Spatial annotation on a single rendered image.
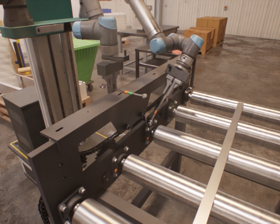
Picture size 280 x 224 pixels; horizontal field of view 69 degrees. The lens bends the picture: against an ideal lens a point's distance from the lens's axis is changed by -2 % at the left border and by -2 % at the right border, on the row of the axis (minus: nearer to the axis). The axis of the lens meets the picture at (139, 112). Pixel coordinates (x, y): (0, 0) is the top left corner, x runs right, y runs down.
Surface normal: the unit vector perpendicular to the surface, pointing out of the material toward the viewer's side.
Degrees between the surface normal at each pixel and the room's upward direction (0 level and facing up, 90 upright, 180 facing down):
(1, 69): 95
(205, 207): 0
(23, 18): 73
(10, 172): 0
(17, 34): 90
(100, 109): 0
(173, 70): 59
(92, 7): 84
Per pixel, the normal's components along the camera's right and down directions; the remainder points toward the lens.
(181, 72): -0.46, -0.09
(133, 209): 0.00, -0.87
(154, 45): -0.76, 0.33
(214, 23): -0.54, 0.41
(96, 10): 0.47, 0.23
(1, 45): 0.75, 0.39
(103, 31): -0.27, 0.48
